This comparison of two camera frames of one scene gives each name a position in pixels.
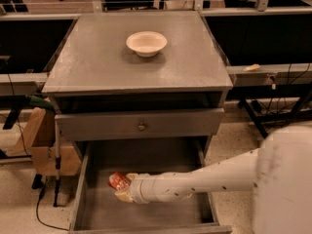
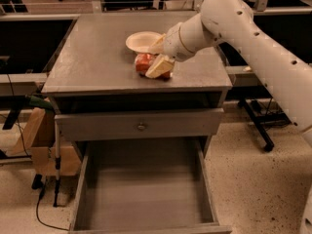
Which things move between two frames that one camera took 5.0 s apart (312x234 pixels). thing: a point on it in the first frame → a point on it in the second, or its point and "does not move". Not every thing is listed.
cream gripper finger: (132, 175) → (158, 47)
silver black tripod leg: (58, 158) does not move
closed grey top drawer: (138, 124) does not move
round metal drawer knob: (141, 127) does not move
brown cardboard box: (37, 139) does not move
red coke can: (118, 181) → (143, 61)
